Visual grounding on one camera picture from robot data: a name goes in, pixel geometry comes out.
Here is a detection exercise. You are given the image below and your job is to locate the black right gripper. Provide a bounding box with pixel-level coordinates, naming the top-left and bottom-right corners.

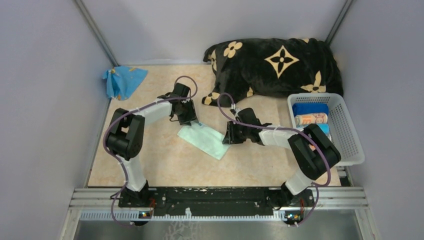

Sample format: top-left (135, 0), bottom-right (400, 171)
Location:
top-left (222, 121), bottom-right (250, 145)

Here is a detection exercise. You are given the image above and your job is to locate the mint green towel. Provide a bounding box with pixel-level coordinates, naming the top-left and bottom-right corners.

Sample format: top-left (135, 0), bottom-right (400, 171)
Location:
top-left (177, 122), bottom-right (230, 160)

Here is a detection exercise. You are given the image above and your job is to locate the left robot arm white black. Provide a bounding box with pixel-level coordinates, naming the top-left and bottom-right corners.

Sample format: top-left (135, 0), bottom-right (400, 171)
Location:
top-left (103, 83), bottom-right (198, 207)

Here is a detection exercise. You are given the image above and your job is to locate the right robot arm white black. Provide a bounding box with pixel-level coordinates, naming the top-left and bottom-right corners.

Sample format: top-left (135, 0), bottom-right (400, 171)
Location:
top-left (222, 106), bottom-right (342, 206)

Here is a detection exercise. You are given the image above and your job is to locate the black beige flower blanket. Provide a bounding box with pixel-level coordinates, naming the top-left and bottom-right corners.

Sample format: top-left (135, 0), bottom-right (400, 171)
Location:
top-left (201, 38), bottom-right (344, 107)

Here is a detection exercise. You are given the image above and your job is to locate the light blue crumpled cloth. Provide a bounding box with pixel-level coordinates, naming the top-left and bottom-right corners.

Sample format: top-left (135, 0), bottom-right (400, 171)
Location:
top-left (101, 66), bottom-right (148, 101)

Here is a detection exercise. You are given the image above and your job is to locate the dark blue rolled towel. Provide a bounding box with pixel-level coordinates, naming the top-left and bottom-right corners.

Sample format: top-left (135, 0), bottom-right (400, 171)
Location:
top-left (292, 103), bottom-right (329, 116)

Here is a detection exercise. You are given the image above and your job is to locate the beige orange rolled towel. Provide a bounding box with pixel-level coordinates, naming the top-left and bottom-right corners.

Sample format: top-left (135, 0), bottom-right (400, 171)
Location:
top-left (294, 112), bottom-right (329, 126)

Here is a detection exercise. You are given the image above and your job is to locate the cyan rolled towel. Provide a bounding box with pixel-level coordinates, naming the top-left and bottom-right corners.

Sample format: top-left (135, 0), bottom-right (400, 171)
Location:
top-left (317, 123), bottom-right (330, 135)

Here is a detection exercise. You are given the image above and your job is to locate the white plastic basket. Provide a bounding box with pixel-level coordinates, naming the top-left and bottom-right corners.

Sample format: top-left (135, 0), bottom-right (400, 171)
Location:
top-left (287, 93), bottom-right (365, 166)

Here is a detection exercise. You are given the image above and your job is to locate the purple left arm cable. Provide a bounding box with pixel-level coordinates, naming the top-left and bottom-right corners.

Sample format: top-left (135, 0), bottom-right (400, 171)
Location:
top-left (102, 75), bottom-right (199, 229)

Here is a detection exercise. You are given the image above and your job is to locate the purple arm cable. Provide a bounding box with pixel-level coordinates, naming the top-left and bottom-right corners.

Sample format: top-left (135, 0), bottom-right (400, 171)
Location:
top-left (102, 75), bottom-right (199, 229)
top-left (216, 92), bottom-right (332, 227)

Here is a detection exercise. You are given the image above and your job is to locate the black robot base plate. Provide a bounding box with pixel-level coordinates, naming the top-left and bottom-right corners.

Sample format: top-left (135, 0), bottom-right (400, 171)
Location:
top-left (117, 187), bottom-right (315, 217)

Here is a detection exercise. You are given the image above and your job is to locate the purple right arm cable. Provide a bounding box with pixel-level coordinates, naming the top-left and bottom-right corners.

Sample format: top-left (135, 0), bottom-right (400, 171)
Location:
top-left (216, 92), bottom-right (332, 227)

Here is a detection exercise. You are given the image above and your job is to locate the aluminium rail frame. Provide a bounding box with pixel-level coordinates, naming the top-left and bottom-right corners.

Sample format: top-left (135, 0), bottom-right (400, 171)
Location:
top-left (69, 186), bottom-right (369, 222)

